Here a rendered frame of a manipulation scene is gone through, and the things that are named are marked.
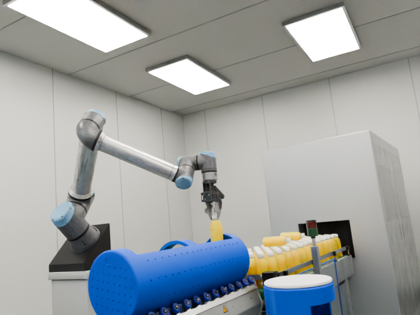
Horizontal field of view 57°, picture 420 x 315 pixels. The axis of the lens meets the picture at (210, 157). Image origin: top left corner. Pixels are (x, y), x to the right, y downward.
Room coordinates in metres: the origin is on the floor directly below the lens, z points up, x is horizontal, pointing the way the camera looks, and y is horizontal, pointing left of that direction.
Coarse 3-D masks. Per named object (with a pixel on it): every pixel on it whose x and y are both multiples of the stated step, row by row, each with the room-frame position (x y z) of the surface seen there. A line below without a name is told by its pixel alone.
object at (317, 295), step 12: (264, 288) 1.64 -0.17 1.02; (312, 288) 1.53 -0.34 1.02; (324, 288) 1.54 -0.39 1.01; (276, 300) 1.57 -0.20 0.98; (288, 300) 1.54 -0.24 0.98; (300, 300) 1.52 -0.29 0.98; (312, 300) 1.52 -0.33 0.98; (324, 300) 1.54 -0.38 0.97; (276, 312) 1.58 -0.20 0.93; (288, 312) 1.54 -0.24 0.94; (300, 312) 1.53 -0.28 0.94; (312, 312) 1.78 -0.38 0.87; (324, 312) 1.74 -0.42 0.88
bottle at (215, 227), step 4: (212, 220) 2.17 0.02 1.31; (216, 220) 2.17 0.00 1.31; (212, 224) 2.15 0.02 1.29; (216, 224) 2.15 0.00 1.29; (220, 224) 2.16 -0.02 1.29; (212, 228) 2.15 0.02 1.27; (216, 228) 2.15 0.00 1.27; (220, 228) 2.15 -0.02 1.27; (212, 232) 2.15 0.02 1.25; (216, 232) 2.15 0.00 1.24; (220, 232) 2.15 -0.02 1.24; (212, 236) 2.15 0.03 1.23; (216, 236) 2.15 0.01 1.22; (220, 236) 2.15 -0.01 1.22; (212, 240) 2.15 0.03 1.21; (216, 240) 2.15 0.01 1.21; (220, 240) 2.15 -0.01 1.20
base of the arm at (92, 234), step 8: (88, 224) 2.37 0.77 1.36; (88, 232) 2.35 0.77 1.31; (96, 232) 2.39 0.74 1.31; (72, 240) 2.32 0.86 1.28; (80, 240) 2.33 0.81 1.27; (88, 240) 2.34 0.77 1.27; (96, 240) 2.38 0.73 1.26; (72, 248) 2.37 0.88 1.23; (80, 248) 2.34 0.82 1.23; (88, 248) 2.35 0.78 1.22
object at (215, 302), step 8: (248, 288) 2.22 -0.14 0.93; (256, 288) 2.27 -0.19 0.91; (224, 296) 2.02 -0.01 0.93; (232, 296) 2.06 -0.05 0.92; (192, 304) 1.82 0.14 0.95; (208, 304) 1.89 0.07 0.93; (216, 304) 1.93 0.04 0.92; (184, 312) 1.74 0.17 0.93; (192, 312) 1.78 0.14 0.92; (200, 312) 1.81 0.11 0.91
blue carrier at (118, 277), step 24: (240, 240) 2.21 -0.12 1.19; (96, 264) 1.59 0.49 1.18; (120, 264) 1.52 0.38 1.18; (144, 264) 1.54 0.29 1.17; (168, 264) 1.64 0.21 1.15; (192, 264) 1.77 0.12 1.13; (216, 264) 1.92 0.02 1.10; (240, 264) 2.11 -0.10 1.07; (96, 288) 1.59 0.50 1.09; (120, 288) 1.52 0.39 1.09; (144, 288) 1.50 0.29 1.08; (168, 288) 1.62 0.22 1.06; (192, 288) 1.77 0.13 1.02; (216, 288) 2.00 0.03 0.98; (96, 312) 1.60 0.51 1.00; (120, 312) 1.52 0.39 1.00; (144, 312) 1.56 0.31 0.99
